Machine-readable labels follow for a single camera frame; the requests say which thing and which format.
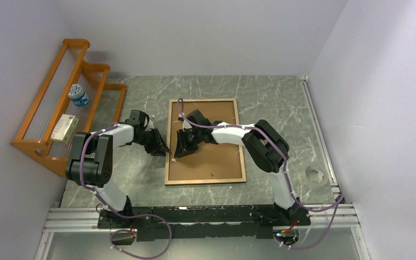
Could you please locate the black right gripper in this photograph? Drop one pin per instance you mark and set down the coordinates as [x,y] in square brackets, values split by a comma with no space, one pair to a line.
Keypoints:
[183,148]

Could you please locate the blue white round tub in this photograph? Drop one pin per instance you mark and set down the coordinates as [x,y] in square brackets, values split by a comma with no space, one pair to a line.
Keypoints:
[78,95]

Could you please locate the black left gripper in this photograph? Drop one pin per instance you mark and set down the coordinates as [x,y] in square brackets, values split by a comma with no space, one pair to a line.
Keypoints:
[158,147]

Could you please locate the wooden picture frame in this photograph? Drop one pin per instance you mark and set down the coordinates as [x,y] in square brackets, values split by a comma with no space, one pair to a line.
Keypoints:
[168,143]

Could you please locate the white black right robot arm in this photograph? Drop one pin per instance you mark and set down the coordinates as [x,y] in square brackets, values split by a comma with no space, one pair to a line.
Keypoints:
[267,148]

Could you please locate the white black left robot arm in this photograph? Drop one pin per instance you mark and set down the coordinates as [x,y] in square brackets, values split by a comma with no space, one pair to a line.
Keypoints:
[90,161]

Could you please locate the brown backing board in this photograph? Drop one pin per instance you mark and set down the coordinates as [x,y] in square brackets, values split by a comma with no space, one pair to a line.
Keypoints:
[215,158]

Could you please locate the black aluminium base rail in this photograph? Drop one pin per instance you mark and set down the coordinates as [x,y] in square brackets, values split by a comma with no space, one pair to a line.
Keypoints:
[161,222]

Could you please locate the white red small box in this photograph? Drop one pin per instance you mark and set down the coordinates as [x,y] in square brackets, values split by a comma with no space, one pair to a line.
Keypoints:
[64,128]

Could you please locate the orange wooden rack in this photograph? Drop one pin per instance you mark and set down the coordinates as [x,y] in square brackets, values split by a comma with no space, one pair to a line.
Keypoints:
[51,101]

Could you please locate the clear tape roll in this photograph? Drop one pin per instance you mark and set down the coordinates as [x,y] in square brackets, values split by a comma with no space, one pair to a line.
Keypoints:
[313,177]

